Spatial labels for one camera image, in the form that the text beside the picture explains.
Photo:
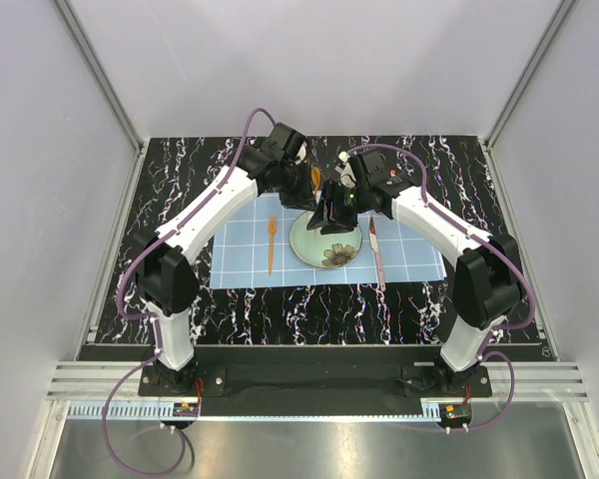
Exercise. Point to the pink handled knife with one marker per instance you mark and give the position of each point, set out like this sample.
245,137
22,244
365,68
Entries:
377,257

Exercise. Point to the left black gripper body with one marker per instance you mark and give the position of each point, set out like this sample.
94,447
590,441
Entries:
296,186

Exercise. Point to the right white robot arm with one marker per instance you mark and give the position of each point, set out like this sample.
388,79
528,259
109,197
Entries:
487,281

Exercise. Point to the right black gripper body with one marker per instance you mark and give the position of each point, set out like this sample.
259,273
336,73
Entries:
346,203

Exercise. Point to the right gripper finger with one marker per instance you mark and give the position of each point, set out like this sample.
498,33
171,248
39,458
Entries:
320,217
336,229

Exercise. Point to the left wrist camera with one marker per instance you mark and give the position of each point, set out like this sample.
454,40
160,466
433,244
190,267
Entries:
285,144

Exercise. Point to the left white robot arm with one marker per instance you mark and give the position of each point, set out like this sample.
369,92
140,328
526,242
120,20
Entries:
164,270

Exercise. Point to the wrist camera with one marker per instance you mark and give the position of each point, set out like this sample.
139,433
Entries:
364,171
285,144

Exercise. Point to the orange plastic spoon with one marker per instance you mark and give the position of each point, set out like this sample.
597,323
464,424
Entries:
316,180

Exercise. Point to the right aluminium frame post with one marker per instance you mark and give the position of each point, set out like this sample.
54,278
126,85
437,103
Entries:
547,39

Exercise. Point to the left control board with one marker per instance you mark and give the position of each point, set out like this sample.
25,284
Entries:
186,409

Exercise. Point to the blue checked placemat cloth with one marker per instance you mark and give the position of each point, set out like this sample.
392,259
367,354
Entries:
266,245

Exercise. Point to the aluminium frame post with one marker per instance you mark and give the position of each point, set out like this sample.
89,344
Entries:
547,39
89,55

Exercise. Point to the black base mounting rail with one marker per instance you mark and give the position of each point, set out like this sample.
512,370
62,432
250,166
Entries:
305,405

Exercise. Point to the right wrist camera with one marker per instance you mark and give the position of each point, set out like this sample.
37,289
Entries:
364,171

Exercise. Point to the left aluminium frame post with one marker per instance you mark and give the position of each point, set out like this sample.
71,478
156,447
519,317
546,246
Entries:
89,55

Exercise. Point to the green floral plate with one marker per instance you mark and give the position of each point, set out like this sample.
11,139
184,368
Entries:
314,249

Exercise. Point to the right control board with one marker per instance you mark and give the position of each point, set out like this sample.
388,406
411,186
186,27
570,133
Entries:
457,412

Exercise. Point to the orange plastic fork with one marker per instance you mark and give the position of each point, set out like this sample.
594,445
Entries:
272,229

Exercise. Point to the front aluminium rail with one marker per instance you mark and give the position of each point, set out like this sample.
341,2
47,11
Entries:
525,381

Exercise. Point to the control board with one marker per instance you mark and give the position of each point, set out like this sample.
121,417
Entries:
186,409
457,412

